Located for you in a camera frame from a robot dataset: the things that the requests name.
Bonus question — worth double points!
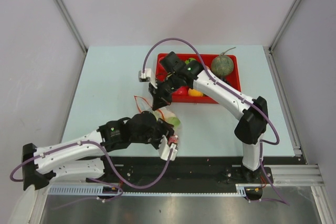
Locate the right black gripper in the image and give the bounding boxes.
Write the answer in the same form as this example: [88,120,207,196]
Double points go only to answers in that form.
[149,73,181,111]

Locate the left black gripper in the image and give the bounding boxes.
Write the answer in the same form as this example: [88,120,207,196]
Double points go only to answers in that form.
[131,119,174,150]

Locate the white cauliflower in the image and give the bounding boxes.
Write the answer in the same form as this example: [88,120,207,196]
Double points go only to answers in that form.
[153,109,181,127]

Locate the clear zip top bag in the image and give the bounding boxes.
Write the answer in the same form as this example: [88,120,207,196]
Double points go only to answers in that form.
[133,95,182,151]

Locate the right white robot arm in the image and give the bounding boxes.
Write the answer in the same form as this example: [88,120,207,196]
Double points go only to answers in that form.
[139,52,268,183]

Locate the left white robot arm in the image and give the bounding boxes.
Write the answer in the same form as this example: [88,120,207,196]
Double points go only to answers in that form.
[22,111,178,190]

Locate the red apple bottom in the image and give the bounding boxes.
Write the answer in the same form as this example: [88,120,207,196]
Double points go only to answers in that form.
[173,87,188,96]

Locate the green bell pepper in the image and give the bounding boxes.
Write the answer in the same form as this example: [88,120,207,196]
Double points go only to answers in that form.
[185,58,195,65]

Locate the black grape bunch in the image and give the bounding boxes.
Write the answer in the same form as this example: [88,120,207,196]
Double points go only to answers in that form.
[221,77,232,87]

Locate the green melon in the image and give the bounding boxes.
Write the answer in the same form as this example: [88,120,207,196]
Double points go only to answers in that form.
[210,47,235,77]

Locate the red plastic tray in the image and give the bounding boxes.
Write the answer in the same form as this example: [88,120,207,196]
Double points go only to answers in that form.
[154,54,242,105]

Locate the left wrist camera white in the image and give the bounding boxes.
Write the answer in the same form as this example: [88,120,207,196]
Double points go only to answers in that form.
[158,136,178,161]

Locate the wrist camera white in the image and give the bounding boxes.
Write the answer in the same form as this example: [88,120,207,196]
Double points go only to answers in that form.
[138,68,156,83]
[158,136,178,161]

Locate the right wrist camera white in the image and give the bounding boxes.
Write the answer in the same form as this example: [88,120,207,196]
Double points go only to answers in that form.
[138,68,156,83]

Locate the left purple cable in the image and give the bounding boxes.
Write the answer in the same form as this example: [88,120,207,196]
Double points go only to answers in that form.
[9,140,175,189]

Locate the purple cable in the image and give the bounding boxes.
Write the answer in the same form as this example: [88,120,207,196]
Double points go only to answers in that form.
[141,37,291,206]
[9,140,175,189]

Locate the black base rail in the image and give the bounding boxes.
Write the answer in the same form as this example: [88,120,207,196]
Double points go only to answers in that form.
[86,155,274,195]

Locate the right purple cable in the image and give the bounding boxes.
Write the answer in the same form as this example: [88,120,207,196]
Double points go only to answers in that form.
[141,37,291,206]

